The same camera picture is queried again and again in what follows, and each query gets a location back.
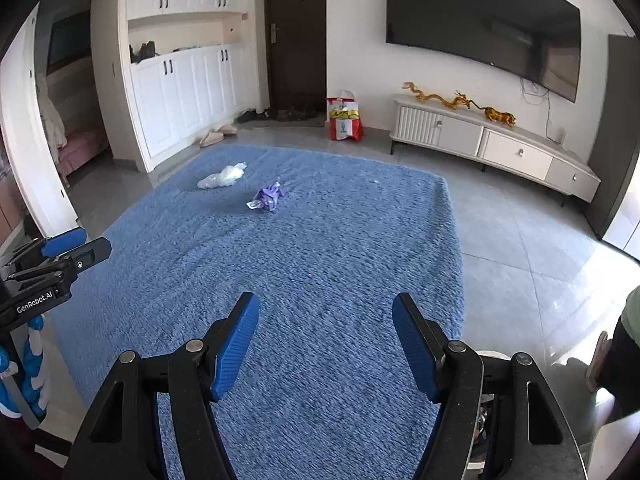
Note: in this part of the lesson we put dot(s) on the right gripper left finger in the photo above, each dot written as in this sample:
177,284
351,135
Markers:
147,407

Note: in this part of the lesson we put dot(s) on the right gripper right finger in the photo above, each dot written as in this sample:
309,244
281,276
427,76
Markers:
503,407

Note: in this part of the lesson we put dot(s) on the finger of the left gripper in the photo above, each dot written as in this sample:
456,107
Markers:
65,242

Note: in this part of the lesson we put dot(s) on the clear plastic bag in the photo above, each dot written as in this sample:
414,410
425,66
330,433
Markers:
227,177

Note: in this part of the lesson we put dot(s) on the purple wrapper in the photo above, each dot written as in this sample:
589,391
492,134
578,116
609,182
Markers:
267,198

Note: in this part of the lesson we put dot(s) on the white round trash bin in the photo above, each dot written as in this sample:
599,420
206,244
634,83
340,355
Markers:
484,420

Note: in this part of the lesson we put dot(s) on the person in green shirt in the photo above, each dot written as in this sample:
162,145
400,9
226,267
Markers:
615,361

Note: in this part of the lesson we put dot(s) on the beige slipper pair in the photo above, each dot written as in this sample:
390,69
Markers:
215,136

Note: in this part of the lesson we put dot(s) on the blue shaggy rug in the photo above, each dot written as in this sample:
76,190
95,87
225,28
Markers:
325,390

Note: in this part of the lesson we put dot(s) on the black bag on shelf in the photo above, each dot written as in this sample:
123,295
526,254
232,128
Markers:
146,51

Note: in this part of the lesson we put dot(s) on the dark shoes by door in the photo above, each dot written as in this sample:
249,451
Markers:
291,115

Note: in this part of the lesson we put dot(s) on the white shoe cabinet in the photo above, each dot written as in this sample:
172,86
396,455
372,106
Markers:
198,80

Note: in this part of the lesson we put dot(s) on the grey refrigerator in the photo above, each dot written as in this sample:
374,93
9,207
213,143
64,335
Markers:
613,213

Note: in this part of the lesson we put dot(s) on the white TV cabinet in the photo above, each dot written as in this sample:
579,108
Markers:
471,136

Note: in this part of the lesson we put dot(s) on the red white gift bag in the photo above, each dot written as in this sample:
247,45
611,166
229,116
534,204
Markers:
344,117

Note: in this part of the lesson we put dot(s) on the golden tiger figurine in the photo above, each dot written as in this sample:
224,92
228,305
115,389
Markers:
494,115

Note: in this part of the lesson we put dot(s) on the golden dragon figurine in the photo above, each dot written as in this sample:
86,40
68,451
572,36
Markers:
459,100

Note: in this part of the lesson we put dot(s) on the dark brown entrance door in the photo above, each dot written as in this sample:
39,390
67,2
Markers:
296,55

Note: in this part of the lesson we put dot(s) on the black wall television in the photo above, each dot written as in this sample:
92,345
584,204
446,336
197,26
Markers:
539,40

